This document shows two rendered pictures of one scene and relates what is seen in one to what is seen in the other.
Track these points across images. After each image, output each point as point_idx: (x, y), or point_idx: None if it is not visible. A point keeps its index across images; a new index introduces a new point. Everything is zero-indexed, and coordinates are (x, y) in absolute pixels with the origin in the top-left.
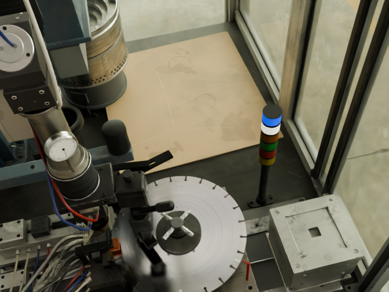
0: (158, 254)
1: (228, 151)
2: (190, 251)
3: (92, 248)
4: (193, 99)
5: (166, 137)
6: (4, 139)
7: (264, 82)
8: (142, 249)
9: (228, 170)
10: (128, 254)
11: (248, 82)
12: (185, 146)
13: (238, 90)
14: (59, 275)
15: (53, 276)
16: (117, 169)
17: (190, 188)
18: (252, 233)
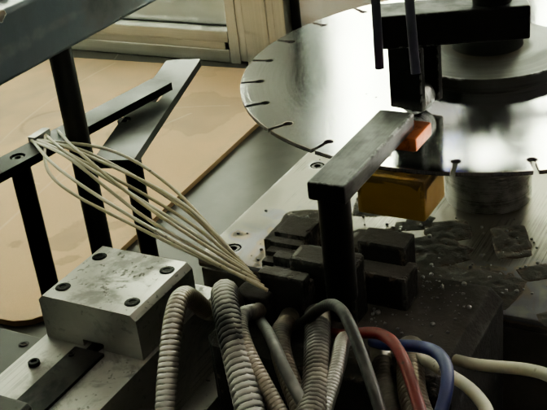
0: (528, 100)
1: (240, 137)
2: None
3: (369, 147)
4: (15, 135)
5: (42, 203)
6: None
7: (144, 52)
8: (474, 119)
9: (287, 158)
10: (462, 144)
11: (109, 66)
12: (124, 186)
13: (105, 80)
14: (318, 383)
15: (303, 403)
16: (89, 126)
17: (359, 24)
18: None
